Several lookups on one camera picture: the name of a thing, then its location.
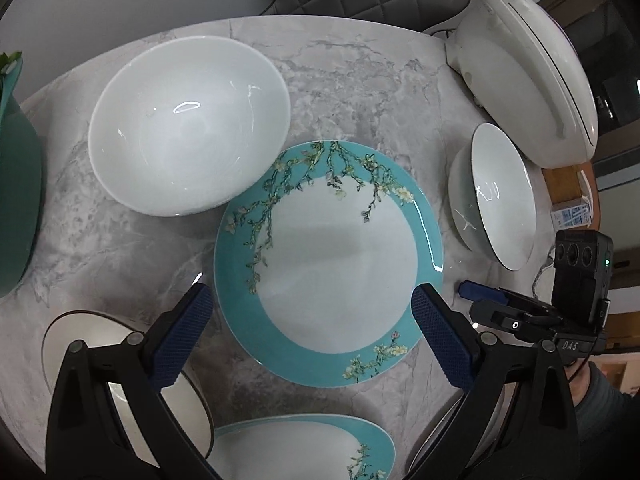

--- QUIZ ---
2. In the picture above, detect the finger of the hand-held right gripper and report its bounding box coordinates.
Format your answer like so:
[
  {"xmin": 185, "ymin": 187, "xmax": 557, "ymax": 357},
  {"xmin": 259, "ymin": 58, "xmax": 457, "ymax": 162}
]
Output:
[
  {"xmin": 471, "ymin": 300, "xmax": 533, "ymax": 335},
  {"xmin": 460, "ymin": 281, "xmax": 551, "ymax": 312}
]

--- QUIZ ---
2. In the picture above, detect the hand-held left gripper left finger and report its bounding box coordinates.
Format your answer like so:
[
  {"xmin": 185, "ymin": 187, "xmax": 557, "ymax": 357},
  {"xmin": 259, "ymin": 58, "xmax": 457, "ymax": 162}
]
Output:
[{"xmin": 45, "ymin": 282, "xmax": 221, "ymax": 480}]

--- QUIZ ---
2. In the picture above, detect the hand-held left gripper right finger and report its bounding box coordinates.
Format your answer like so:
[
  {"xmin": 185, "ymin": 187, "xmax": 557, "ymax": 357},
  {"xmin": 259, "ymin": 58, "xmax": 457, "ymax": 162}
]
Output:
[{"xmin": 405, "ymin": 282, "xmax": 581, "ymax": 480}]

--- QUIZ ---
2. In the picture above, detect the small white bowl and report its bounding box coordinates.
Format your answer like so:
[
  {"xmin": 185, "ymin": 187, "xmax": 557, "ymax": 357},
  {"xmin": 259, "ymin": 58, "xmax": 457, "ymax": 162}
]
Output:
[{"xmin": 448, "ymin": 122, "xmax": 538, "ymax": 272}]

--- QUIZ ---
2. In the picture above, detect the teal floral plate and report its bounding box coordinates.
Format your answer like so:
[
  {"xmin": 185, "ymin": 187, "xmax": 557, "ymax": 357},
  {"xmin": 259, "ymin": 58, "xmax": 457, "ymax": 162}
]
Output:
[
  {"xmin": 214, "ymin": 140, "xmax": 445, "ymax": 390},
  {"xmin": 207, "ymin": 414, "xmax": 398, "ymax": 480}
]

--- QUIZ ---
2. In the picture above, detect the large white bowl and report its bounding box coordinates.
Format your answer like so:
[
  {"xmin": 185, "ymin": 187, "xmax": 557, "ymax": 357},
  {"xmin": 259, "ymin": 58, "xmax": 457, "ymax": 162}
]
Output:
[{"xmin": 88, "ymin": 36, "xmax": 292, "ymax": 217}]

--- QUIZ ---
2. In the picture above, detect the person's right forearm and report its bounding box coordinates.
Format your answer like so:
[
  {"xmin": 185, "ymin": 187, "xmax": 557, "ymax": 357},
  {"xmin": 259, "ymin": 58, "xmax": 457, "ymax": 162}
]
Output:
[{"xmin": 565, "ymin": 360, "xmax": 640, "ymax": 480}]

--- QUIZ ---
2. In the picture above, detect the blue and white carton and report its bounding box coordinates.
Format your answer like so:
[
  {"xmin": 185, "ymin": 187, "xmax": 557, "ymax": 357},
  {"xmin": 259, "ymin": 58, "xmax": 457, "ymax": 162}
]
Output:
[{"xmin": 550, "ymin": 197, "xmax": 591, "ymax": 232}]

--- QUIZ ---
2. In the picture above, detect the white plate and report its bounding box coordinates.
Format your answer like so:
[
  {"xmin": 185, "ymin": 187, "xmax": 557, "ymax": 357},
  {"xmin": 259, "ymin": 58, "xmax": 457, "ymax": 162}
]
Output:
[{"xmin": 407, "ymin": 385, "xmax": 513, "ymax": 480}]

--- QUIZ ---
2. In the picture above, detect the dark-rimmed cream bowl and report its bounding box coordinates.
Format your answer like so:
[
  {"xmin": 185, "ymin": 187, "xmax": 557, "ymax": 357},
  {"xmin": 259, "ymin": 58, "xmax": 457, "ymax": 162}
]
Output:
[{"xmin": 41, "ymin": 310, "xmax": 216, "ymax": 466}]

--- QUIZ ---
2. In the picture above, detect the white kitchen appliance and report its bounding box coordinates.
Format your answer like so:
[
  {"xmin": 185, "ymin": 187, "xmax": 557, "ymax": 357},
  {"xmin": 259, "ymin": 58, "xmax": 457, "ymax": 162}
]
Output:
[{"xmin": 446, "ymin": 0, "xmax": 600, "ymax": 170}]

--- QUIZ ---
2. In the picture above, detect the teal basin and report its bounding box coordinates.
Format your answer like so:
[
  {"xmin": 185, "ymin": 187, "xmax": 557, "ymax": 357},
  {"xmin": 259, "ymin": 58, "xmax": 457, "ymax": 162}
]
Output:
[{"xmin": 0, "ymin": 55, "xmax": 46, "ymax": 297}]

